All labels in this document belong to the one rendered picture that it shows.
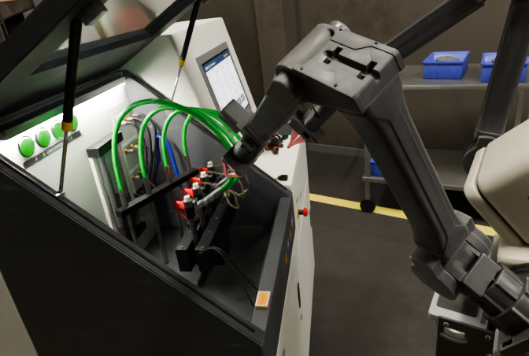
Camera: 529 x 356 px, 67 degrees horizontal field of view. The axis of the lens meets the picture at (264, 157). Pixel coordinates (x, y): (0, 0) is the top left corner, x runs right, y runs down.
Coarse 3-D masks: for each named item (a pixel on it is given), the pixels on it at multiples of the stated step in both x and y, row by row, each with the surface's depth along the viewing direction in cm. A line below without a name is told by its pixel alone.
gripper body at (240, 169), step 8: (240, 144) 94; (232, 152) 98; (240, 152) 95; (248, 152) 94; (224, 160) 96; (232, 160) 96; (240, 160) 96; (248, 160) 96; (232, 168) 96; (240, 168) 96; (248, 168) 97
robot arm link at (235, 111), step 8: (232, 104) 89; (240, 104) 92; (224, 112) 90; (232, 112) 89; (240, 112) 89; (248, 112) 89; (224, 120) 91; (232, 120) 90; (240, 120) 88; (248, 120) 89; (232, 128) 92; (240, 128) 88; (248, 136) 83; (248, 144) 83
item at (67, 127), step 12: (72, 24) 66; (72, 36) 67; (72, 48) 68; (72, 60) 69; (72, 72) 70; (72, 84) 71; (72, 96) 72; (72, 108) 74; (60, 180) 82; (60, 192) 83
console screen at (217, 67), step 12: (216, 48) 175; (228, 48) 192; (204, 60) 157; (216, 60) 171; (228, 60) 187; (204, 72) 153; (216, 72) 167; (228, 72) 182; (216, 84) 163; (228, 84) 177; (240, 84) 194; (216, 96) 159; (228, 96) 173; (240, 96) 189; (216, 108) 156
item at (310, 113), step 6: (312, 108) 109; (300, 114) 113; (306, 114) 109; (312, 114) 108; (294, 120) 110; (300, 120) 111; (306, 120) 109; (312, 120) 108; (318, 120) 107; (324, 120) 108; (300, 126) 110; (306, 126) 109; (312, 126) 109; (318, 126) 109; (306, 132) 110; (312, 132) 110; (318, 132) 112; (324, 132) 115; (312, 138) 110; (318, 138) 110
